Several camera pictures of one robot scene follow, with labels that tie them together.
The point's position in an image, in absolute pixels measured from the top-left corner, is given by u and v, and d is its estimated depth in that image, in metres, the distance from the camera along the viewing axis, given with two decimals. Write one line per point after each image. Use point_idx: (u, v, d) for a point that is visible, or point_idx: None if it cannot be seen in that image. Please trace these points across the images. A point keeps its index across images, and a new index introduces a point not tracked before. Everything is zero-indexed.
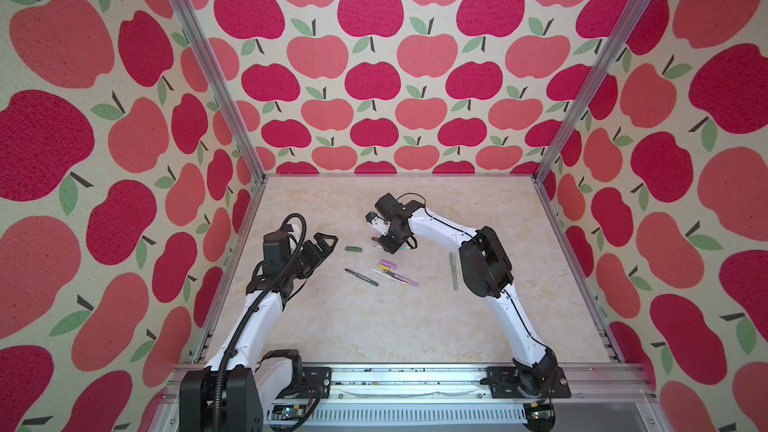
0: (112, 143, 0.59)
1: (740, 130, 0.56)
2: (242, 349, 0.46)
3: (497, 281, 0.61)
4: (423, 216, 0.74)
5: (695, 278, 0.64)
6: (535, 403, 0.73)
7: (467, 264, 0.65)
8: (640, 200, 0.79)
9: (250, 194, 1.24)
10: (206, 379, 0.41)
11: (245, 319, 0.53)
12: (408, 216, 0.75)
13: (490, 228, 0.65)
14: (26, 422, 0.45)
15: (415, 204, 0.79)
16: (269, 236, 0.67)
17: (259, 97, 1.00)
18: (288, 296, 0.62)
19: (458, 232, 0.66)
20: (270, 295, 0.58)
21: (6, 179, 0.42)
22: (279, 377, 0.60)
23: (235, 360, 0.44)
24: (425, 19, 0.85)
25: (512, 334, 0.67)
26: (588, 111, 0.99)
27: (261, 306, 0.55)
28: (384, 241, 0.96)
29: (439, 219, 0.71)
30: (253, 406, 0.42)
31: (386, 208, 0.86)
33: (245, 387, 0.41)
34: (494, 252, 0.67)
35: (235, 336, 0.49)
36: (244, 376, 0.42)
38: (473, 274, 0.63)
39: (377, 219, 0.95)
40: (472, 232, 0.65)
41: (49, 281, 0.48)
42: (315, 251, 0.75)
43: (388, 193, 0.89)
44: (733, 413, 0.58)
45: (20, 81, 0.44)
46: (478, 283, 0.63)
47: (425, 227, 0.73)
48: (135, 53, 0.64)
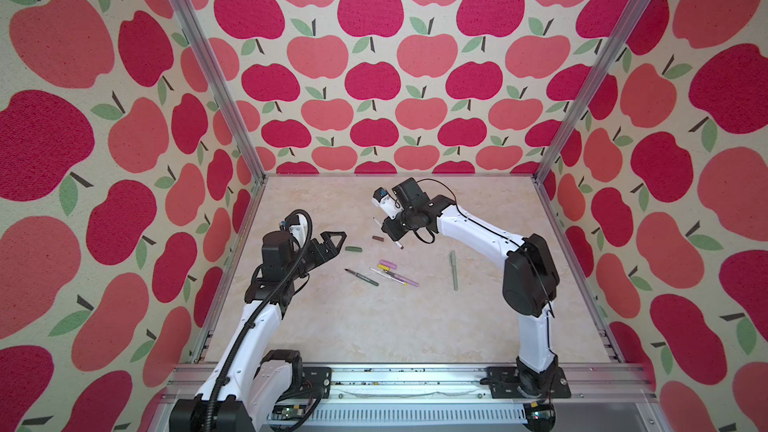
0: (113, 144, 0.59)
1: (740, 130, 0.56)
2: (235, 375, 0.44)
3: (543, 298, 0.52)
4: (456, 217, 0.63)
5: (695, 278, 0.64)
6: (535, 403, 0.73)
7: (509, 280, 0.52)
8: (640, 200, 0.79)
9: (250, 194, 1.24)
10: (198, 406, 0.40)
11: (241, 337, 0.50)
12: (436, 215, 0.66)
13: (541, 236, 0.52)
14: (26, 422, 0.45)
15: (445, 200, 0.68)
16: (268, 239, 0.62)
17: (259, 97, 1.00)
18: (288, 303, 0.60)
19: (501, 239, 0.56)
20: (269, 308, 0.55)
21: (6, 179, 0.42)
22: (278, 382, 0.60)
23: (227, 388, 0.43)
24: (425, 19, 0.85)
25: (532, 347, 0.64)
26: (588, 111, 0.99)
27: (259, 321, 0.53)
28: (387, 228, 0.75)
29: (476, 221, 0.61)
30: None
31: (406, 196, 0.74)
33: (236, 421, 0.39)
34: (542, 264, 0.57)
35: (229, 361, 0.46)
36: (235, 410, 0.40)
38: (516, 292, 0.55)
39: (386, 198, 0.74)
40: (520, 239, 0.55)
41: (49, 281, 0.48)
42: (322, 252, 0.70)
43: (413, 176, 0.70)
44: (733, 413, 0.58)
45: (20, 81, 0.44)
46: (521, 302, 0.55)
47: (459, 231, 0.64)
48: (134, 53, 0.63)
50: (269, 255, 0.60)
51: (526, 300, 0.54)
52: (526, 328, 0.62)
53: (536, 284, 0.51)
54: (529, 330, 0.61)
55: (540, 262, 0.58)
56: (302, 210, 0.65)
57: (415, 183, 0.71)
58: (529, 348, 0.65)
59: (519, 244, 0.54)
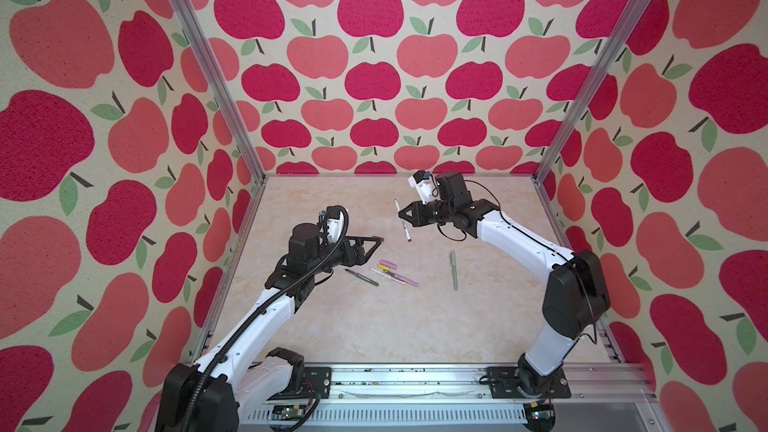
0: (113, 144, 0.59)
1: (740, 130, 0.56)
2: (233, 356, 0.45)
3: (588, 322, 0.47)
4: (499, 223, 0.60)
5: (695, 278, 0.64)
6: (535, 403, 0.73)
7: (551, 294, 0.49)
8: (640, 200, 0.79)
9: (250, 194, 1.24)
10: (193, 374, 0.41)
11: (251, 319, 0.51)
12: (478, 218, 0.63)
13: (594, 254, 0.49)
14: (26, 422, 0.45)
15: (488, 205, 0.65)
16: (297, 233, 0.61)
17: (259, 97, 1.00)
18: (302, 300, 0.60)
19: (547, 250, 0.52)
20: (283, 298, 0.56)
21: (6, 179, 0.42)
22: (277, 379, 0.60)
23: (222, 367, 0.43)
24: (425, 19, 0.85)
25: (550, 356, 0.61)
26: (588, 111, 0.99)
27: (271, 309, 0.53)
28: (415, 208, 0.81)
29: (519, 229, 0.58)
30: (226, 418, 0.41)
31: (452, 192, 0.70)
33: (220, 403, 0.39)
34: (592, 284, 0.52)
35: (230, 340, 0.47)
36: (221, 391, 0.40)
38: (558, 308, 0.50)
39: (425, 183, 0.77)
40: (569, 254, 0.51)
41: (49, 281, 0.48)
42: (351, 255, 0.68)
43: (460, 174, 0.67)
44: (733, 413, 0.58)
45: (20, 81, 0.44)
46: (562, 321, 0.51)
47: (500, 237, 0.60)
48: (134, 53, 0.63)
50: (295, 249, 0.60)
51: (568, 318, 0.49)
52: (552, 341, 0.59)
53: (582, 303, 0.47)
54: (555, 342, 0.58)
55: (590, 281, 0.52)
56: (344, 208, 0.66)
57: (461, 180, 0.67)
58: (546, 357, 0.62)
59: (567, 258, 0.50)
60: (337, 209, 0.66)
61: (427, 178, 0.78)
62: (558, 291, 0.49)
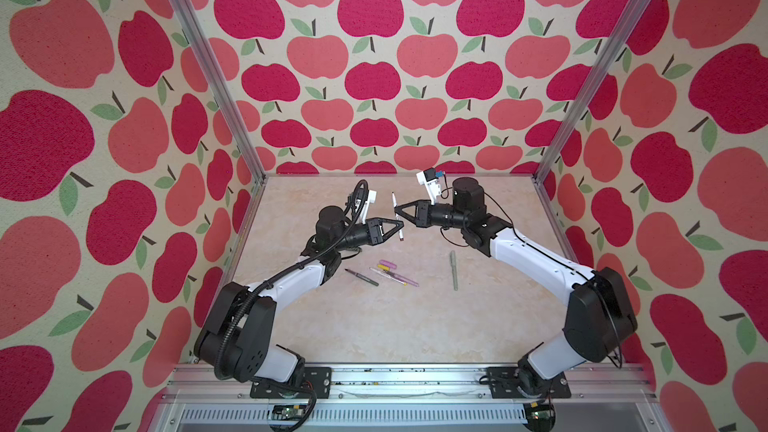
0: (112, 143, 0.59)
1: (740, 130, 0.56)
2: (277, 288, 0.51)
3: (614, 345, 0.45)
4: (513, 240, 0.59)
5: (695, 278, 0.64)
6: (535, 403, 0.73)
7: (574, 314, 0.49)
8: (640, 200, 0.79)
9: (250, 194, 1.24)
10: (240, 295, 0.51)
11: (291, 269, 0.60)
12: (491, 236, 0.61)
13: (617, 273, 0.47)
14: (26, 422, 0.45)
15: (501, 223, 0.64)
16: (324, 218, 0.65)
17: (258, 97, 1.00)
18: (330, 275, 0.67)
19: (565, 269, 0.50)
20: (317, 263, 0.63)
21: (6, 179, 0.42)
22: (282, 367, 0.61)
23: (267, 292, 0.49)
24: (425, 19, 0.85)
25: (557, 365, 0.60)
26: (588, 111, 0.99)
27: (308, 267, 0.61)
28: (423, 207, 0.73)
29: (534, 247, 0.56)
30: (258, 340, 0.44)
31: (473, 202, 0.65)
33: (262, 317, 0.45)
34: (616, 304, 0.49)
35: (278, 275, 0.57)
36: (266, 308, 0.45)
38: (582, 330, 0.47)
39: (435, 182, 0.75)
40: (589, 273, 0.49)
41: (49, 281, 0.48)
42: (375, 234, 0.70)
43: (482, 188, 0.63)
44: (733, 413, 0.58)
45: (20, 81, 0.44)
46: (587, 344, 0.48)
47: (515, 255, 0.58)
48: (135, 53, 0.64)
50: (322, 232, 0.64)
51: (595, 342, 0.46)
52: (562, 352, 0.57)
53: (608, 324, 0.44)
54: (565, 353, 0.56)
55: (614, 300, 0.49)
56: (365, 184, 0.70)
57: (482, 193, 0.62)
58: (553, 365, 0.61)
59: (587, 277, 0.48)
60: (364, 189, 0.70)
61: (438, 177, 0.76)
62: (581, 312, 0.46)
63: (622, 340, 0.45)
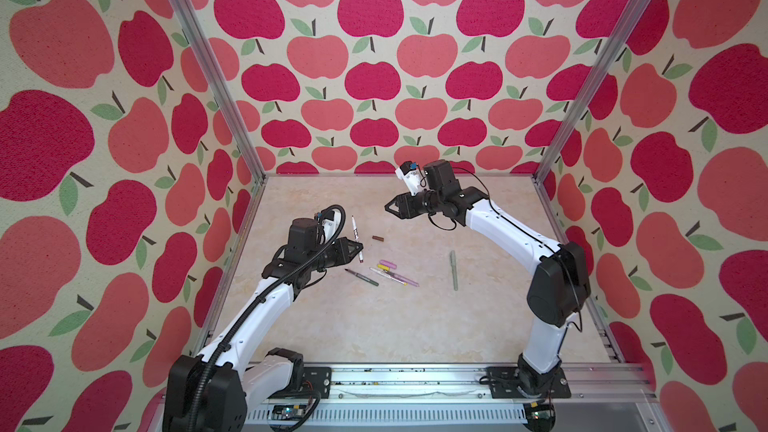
0: (112, 143, 0.59)
1: (740, 130, 0.56)
2: (236, 344, 0.45)
3: (571, 310, 0.50)
4: (487, 212, 0.60)
5: (695, 278, 0.64)
6: (535, 403, 0.73)
7: (537, 284, 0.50)
8: (640, 200, 0.79)
9: (250, 194, 1.24)
10: (196, 367, 0.41)
11: (249, 309, 0.51)
12: (466, 207, 0.63)
13: (579, 245, 0.51)
14: (26, 422, 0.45)
15: (477, 193, 0.65)
16: (297, 223, 0.64)
17: (258, 97, 1.00)
18: (301, 288, 0.60)
19: (534, 241, 0.53)
20: (282, 287, 0.56)
21: (6, 180, 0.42)
22: (278, 376, 0.60)
23: (227, 355, 0.43)
24: (425, 19, 0.85)
25: (542, 352, 0.63)
26: (588, 111, 0.99)
27: (270, 297, 0.53)
28: (406, 200, 0.78)
29: (508, 219, 0.58)
30: (234, 405, 0.41)
31: (440, 180, 0.69)
33: (227, 390, 0.39)
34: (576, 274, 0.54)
35: (233, 329, 0.47)
36: (228, 379, 0.40)
38: (543, 299, 0.52)
39: (413, 174, 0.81)
40: (556, 245, 0.52)
41: (49, 281, 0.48)
42: (344, 251, 0.71)
43: (447, 161, 0.67)
44: (733, 413, 0.58)
45: (20, 81, 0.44)
46: (547, 310, 0.52)
47: (488, 227, 0.61)
48: (134, 53, 0.63)
50: (295, 236, 0.62)
51: (554, 309, 0.51)
52: (541, 333, 0.60)
53: (567, 291, 0.49)
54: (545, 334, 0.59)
55: (575, 271, 0.54)
56: (338, 207, 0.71)
57: (449, 168, 0.67)
58: (539, 353, 0.64)
59: (554, 249, 0.51)
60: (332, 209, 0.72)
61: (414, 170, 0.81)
62: (546, 283, 0.50)
63: (579, 305, 0.51)
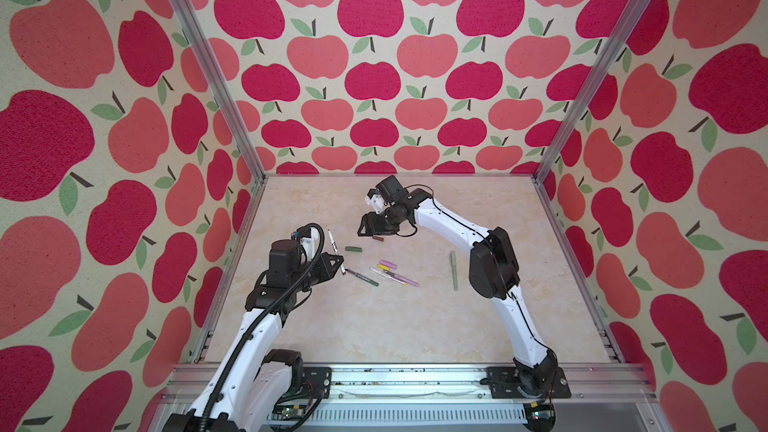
0: (112, 143, 0.59)
1: (740, 130, 0.56)
2: (228, 391, 0.44)
3: (503, 284, 0.60)
4: (430, 209, 0.70)
5: (695, 278, 0.64)
6: (535, 403, 0.73)
7: (473, 266, 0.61)
8: (640, 200, 0.79)
9: (250, 194, 1.24)
10: (190, 423, 0.40)
11: (238, 349, 0.49)
12: (414, 207, 0.72)
13: (503, 230, 0.61)
14: (26, 422, 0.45)
15: (422, 192, 0.75)
16: (277, 246, 0.62)
17: (259, 97, 1.00)
18: (288, 312, 0.58)
19: (469, 230, 0.63)
20: (269, 318, 0.54)
21: (6, 180, 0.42)
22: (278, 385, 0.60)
23: (220, 405, 0.42)
24: (425, 19, 0.85)
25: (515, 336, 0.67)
26: (588, 111, 0.99)
27: (257, 331, 0.52)
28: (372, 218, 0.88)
29: (449, 214, 0.67)
30: None
31: (388, 192, 0.81)
33: None
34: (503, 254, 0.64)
35: (223, 376, 0.46)
36: None
38: (480, 277, 0.62)
39: (377, 197, 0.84)
40: (485, 231, 0.62)
41: (49, 281, 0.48)
42: (326, 269, 0.71)
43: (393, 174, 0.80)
44: (733, 413, 0.58)
45: (20, 81, 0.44)
46: (485, 287, 0.62)
47: (433, 221, 0.70)
48: (135, 53, 0.64)
50: (276, 261, 0.61)
51: (488, 284, 0.61)
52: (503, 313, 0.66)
53: (496, 269, 0.58)
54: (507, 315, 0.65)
55: (502, 252, 0.65)
56: (315, 224, 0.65)
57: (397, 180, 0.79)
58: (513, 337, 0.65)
59: (484, 236, 0.61)
60: (308, 227, 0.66)
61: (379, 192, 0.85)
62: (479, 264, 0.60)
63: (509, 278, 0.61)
